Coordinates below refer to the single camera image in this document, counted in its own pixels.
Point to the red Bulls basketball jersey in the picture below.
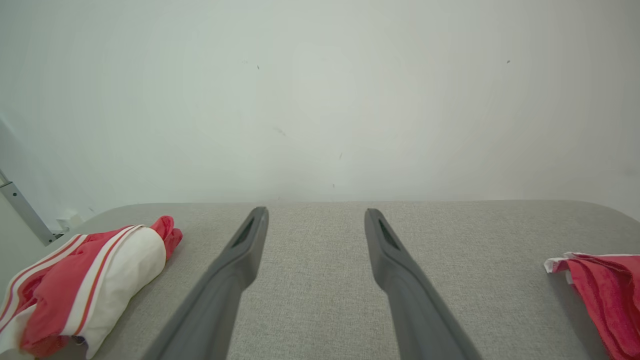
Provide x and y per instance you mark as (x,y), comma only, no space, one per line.
(605,295)

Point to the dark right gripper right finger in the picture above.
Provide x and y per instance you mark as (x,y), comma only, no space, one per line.
(415,310)

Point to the red white striped garment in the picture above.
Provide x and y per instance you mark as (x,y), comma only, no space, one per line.
(115,270)

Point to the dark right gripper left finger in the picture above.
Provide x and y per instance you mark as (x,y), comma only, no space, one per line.
(220,300)

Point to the grey metal bar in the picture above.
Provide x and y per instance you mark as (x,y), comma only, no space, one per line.
(25,212)

